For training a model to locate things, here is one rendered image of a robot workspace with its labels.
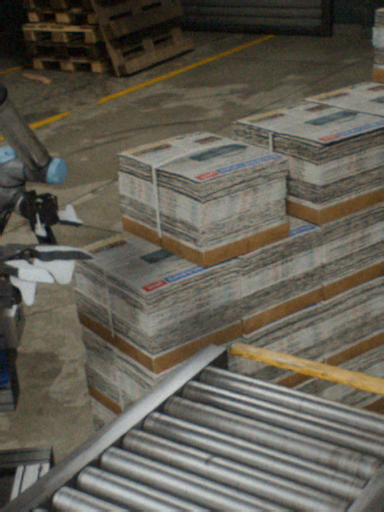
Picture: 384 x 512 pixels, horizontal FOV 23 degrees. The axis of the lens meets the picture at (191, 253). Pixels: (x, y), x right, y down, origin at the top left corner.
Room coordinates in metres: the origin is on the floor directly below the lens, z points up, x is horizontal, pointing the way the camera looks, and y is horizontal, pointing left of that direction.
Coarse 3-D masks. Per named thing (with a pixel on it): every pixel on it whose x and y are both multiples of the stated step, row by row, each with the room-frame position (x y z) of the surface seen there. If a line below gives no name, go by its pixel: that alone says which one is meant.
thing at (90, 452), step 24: (192, 360) 1.72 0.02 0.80; (216, 360) 1.72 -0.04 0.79; (168, 384) 1.63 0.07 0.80; (144, 408) 1.54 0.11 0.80; (120, 432) 1.47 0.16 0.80; (72, 456) 1.41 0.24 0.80; (96, 456) 1.40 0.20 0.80; (48, 480) 1.34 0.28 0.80; (72, 480) 1.35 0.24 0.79; (24, 504) 1.28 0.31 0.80; (48, 504) 1.30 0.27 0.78
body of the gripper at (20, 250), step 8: (0, 248) 1.32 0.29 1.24; (8, 248) 1.32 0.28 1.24; (16, 248) 1.32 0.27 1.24; (24, 248) 1.32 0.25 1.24; (0, 256) 1.28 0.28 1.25; (8, 256) 1.28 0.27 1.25; (16, 256) 1.29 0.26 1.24; (24, 256) 1.31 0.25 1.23; (0, 280) 1.28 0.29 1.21; (8, 280) 1.28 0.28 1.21; (0, 288) 1.28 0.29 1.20; (8, 288) 1.27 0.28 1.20; (16, 288) 1.28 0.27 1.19; (0, 296) 1.28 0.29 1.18; (8, 296) 1.27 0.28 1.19; (16, 296) 1.28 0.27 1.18; (8, 304) 1.27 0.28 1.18; (16, 304) 1.27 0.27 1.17
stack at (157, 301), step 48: (144, 240) 2.34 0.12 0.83; (288, 240) 2.27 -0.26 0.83; (336, 240) 2.37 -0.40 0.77; (96, 288) 2.22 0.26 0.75; (144, 288) 2.04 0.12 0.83; (192, 288) 2.09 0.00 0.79; (240, 288) 2.19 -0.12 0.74; (288, 288) 2.26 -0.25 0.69; (96, 336) 2.25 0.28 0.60; (144, 336) 2.03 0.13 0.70; (192, 336) 2.08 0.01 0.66; (288, 336) 2.25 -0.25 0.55; (336, 336) 2.37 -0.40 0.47; (96, 384) 2.26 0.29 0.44; (144, 384) 2.05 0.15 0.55; (336, 384) 2.36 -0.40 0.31; (96, 432) 2.31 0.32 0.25
